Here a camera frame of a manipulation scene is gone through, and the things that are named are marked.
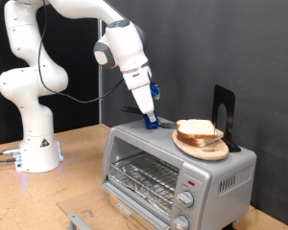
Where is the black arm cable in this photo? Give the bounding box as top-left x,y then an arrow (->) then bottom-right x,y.
36,0 -> 126,104

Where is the thin white bread slice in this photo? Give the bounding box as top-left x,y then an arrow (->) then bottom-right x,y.
176,128 -> 226,149

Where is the oven wire rack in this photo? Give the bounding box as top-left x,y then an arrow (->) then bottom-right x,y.
109,151 -> 180,216

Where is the round wooden board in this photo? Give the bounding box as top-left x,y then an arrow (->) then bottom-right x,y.
172,128 -> 230,162

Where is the aluminium foil oven liner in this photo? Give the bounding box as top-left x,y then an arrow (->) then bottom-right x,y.
113,173 -> 173,216

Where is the silver toaster oven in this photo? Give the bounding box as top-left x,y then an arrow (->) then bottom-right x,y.
100,117 -> 257,230

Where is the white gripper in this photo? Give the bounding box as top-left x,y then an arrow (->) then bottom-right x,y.
122,64 -> 158,125

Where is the silver oven knob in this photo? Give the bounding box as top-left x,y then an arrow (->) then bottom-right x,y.
172,215 -> 191,230
177,190 -> 196,209

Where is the black metal bookend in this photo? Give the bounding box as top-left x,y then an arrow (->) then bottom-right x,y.
211,84 -> 242,153

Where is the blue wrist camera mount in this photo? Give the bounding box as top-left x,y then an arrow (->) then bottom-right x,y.
149,81 -> 161,102

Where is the thin metal pin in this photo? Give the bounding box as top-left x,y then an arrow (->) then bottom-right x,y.
212,123 -> 217,151

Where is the spatula with blue grip block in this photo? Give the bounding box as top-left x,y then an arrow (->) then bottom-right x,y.
121,105 -> 179,130

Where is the vertical metal pole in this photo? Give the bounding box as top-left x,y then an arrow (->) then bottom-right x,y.
97,18 -> 105,125

